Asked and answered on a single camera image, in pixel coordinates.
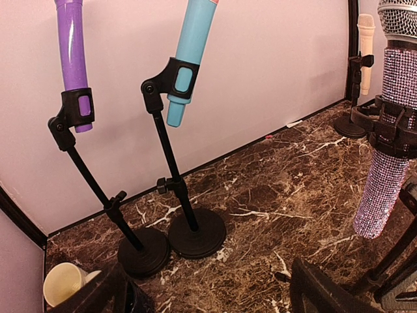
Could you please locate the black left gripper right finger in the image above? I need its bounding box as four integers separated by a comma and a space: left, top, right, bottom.
291, 258, 371, 312

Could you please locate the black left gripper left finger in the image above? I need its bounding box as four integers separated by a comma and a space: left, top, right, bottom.
50, 263, 129, 312

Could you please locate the black tripod shock-mount stand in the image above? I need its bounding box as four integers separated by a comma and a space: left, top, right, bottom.
275, 95, 417, 304

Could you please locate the rhinestone silver-head microphone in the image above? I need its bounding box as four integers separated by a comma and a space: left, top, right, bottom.
353, 1, 416, 239

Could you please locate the black stand holding purple microphone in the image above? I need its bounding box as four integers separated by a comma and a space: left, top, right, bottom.
48, 87, 171, 279

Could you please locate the black stand holding blue microphone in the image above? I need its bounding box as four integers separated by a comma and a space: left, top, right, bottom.
141, 57, 227, 260

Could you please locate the black stand holding white microphone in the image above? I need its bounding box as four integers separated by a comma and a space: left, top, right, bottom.
334, 53, 367, 139

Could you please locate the cream white microphone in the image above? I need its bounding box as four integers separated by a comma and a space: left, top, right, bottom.
357, 14, 375, 95

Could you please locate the purple microphone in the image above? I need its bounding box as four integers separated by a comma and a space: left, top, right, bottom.
53, 0, 94, 134

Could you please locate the light blue microphone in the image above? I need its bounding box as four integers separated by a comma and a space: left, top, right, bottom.
167, 0, 218, 127

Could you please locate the dark blue cup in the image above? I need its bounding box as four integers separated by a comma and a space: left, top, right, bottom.
125, 283, 155, 313

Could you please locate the white paper cup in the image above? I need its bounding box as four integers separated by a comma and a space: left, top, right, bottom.
43, 262, 101, 307

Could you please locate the black left corner frame post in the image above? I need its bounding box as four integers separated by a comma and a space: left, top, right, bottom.
0, 188, 48, 250

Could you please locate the black corner frame post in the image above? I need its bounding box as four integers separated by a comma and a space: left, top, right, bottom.
345, 0, 359, 100
0, 188, 48, 250

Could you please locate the black right corner frame post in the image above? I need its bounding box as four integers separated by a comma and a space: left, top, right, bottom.
345, 0, 359, 100

